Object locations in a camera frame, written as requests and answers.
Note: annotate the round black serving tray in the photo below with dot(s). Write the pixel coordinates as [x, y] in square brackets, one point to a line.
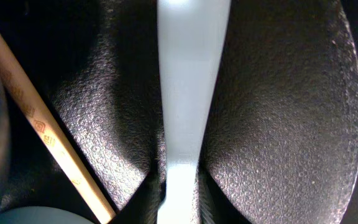
[281, 140]

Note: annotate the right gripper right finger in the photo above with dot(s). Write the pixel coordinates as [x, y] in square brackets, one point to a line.
[215, 207]

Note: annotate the light blue cup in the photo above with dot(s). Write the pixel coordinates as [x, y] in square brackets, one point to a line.
[41, 215]

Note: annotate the short wooden chopstick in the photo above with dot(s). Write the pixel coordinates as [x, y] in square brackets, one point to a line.
[27, 98]

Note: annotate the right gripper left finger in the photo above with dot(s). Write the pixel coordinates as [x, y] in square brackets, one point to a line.
[143, 207]

